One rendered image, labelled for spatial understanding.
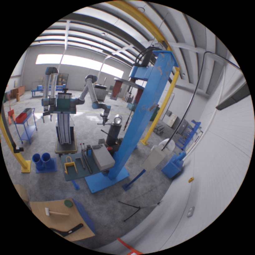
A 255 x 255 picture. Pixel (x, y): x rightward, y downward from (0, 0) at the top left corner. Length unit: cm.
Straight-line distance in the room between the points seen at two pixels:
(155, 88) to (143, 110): 30
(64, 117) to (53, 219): 200
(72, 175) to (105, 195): 122
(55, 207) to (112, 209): 132
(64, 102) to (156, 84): 173
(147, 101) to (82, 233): 178
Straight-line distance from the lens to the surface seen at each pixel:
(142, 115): 93
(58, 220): 130
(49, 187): 242
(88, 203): 214
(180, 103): 1184
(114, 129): 142
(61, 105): 192
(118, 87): 128
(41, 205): 139
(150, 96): 92
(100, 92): 925
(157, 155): 111
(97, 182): 212
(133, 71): 131
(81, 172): 118
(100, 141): 170
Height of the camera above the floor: 213
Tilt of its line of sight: 26 degrees down
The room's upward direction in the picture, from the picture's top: 23 degrees clockwise
